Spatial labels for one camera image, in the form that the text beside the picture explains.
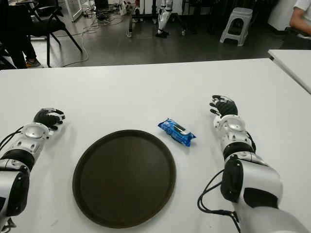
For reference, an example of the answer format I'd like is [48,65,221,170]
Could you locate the grey plastic stool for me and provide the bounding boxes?
[220,7,253,47]

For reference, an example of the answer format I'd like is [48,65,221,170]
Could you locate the white metal frame stand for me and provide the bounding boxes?
[64,0,84,23]

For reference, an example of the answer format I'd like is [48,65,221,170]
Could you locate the black folding chair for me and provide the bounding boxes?
[29,0,83,68]

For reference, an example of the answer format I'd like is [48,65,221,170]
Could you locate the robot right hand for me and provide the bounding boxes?
[209,95,239,119]

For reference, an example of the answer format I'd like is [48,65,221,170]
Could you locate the white floor cable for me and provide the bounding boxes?
[50,19,124,68]

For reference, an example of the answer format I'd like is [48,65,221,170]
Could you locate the blue Oreo cookie pack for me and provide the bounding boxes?
[157,118,197,148]

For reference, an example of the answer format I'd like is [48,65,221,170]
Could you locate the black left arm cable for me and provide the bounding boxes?
[0,128,25,152]

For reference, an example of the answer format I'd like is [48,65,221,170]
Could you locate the round dark brown tray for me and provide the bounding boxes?
[72,130,176,229]

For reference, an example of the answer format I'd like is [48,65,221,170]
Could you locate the black wheeled metal frame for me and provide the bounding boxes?
[125,0,188,38]

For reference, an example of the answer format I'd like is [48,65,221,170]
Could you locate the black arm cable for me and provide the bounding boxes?
[198,168,241,226]
[0,128,25,152]

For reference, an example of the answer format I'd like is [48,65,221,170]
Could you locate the white side table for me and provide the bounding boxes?
[268,49,311,95]

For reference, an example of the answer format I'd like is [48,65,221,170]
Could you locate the black office chair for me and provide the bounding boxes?
[279,26,311,50]

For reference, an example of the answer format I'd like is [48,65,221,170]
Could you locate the white humanoid robot legs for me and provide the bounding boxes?
[155,0,173,38]

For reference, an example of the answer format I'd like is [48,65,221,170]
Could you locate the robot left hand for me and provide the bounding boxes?
[33,108,66,131]

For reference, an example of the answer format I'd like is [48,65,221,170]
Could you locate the seated person in white shirt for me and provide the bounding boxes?
[290,0,311,39]

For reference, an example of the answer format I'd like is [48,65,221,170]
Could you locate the standing person in black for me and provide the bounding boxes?
[0,0,44,69]

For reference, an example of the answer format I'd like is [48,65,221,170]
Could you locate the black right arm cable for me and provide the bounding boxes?
[198,168,241,226]

